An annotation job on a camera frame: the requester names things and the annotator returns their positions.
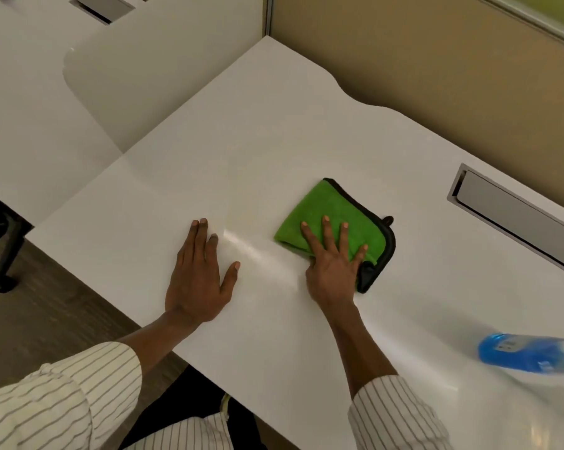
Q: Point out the white curved divider panel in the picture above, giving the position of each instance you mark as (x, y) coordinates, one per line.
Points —
(160, 70)

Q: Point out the person's right middle finger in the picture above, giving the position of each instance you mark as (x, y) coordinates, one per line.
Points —
(329, 238)

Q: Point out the white striped shirt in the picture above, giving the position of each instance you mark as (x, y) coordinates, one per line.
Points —
(193, 433)

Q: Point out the person's left forearm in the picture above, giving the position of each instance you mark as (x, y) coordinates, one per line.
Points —
(122, 360)

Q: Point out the blue spray bottle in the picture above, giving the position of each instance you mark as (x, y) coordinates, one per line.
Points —
(525, 352)

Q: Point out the person's right forearm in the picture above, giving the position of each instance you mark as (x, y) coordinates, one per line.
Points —
(371, 370)

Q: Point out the person's right hand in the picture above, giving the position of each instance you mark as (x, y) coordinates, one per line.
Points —
(331, 276)

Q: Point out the beige desk partition panel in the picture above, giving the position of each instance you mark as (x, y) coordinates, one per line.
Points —
(450, 79)

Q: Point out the black office chair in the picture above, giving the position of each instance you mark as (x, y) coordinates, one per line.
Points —
(0, 238)

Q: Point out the person's left hand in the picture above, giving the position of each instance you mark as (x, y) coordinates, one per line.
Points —
(195, 285)

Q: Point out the person's right little finger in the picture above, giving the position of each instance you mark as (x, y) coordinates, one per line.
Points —
(360, 258)

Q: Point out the black trousers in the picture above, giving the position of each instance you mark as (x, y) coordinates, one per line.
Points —
(202, 393)

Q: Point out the person's left middle finger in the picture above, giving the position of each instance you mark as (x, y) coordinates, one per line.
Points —
(202, 243)

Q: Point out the person's left thumb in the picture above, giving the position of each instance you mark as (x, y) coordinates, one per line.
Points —
(230, 278)

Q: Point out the green microfibre cloth black edge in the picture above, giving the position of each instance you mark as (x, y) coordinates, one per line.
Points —
(319, 215)

